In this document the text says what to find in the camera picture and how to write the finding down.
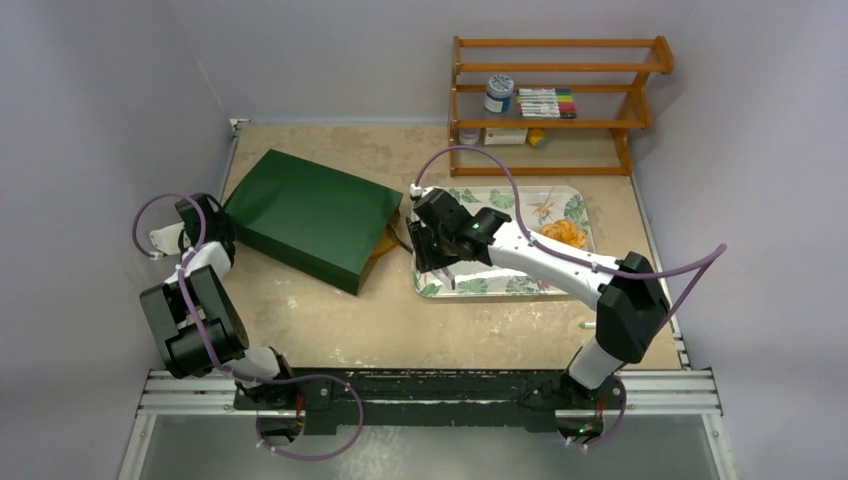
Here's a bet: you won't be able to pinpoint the small grey jar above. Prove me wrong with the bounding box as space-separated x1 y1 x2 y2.
457 128 481 146

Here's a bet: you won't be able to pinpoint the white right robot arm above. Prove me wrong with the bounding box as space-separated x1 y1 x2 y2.
407 185 670 407

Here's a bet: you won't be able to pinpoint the white green small box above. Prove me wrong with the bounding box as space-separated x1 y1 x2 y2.
483 128 528 146

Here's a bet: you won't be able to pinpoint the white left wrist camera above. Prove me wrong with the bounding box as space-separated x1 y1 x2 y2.
148 222 184 258

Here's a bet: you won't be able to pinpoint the small yellow object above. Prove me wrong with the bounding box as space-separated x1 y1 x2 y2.
526 128 548 149

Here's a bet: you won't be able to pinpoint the orange fake bread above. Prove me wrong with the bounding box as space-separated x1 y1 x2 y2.
540 219 587 250

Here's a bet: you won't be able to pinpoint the blue jar patterned lid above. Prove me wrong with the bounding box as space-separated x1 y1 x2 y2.
484 74 515 114

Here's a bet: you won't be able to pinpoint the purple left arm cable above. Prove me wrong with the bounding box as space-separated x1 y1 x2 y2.
131 192 366 463

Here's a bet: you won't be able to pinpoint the orange wooden shelf rack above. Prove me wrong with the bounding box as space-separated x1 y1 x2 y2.
448 36 675 176

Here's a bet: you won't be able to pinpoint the set of coloured markers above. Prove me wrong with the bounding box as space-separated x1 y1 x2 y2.
517 88 577 119

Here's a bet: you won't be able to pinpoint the leaf pattern serving tray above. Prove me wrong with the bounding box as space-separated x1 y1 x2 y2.
413 186 595 298

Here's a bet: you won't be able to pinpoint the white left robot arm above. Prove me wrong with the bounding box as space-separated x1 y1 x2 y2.
139 193 298 409

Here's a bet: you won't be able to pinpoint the green paper bag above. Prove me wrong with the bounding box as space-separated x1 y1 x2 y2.
224 150 403 295

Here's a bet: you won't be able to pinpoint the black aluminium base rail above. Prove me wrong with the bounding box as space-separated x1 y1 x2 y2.
135 367 723 439

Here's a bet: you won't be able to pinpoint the metal tongs white grips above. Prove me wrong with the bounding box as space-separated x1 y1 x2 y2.
388 224 456 290

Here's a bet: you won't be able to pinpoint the brown fake bread slice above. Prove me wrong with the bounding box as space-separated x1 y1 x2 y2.
370 225 400 259

